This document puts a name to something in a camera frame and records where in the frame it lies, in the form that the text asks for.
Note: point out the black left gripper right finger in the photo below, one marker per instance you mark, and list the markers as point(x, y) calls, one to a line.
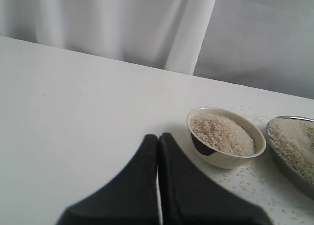
point(189, 197)

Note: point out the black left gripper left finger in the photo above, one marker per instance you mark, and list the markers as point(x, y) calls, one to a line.
point(130, 198)

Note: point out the white ceramic rice bowl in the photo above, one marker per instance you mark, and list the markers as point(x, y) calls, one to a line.
point(223, 138)

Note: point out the round steel rice tray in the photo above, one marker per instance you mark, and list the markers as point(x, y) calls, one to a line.
point(291, 140)

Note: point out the white backdrop curtain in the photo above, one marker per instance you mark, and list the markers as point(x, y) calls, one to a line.
point(267, 44)

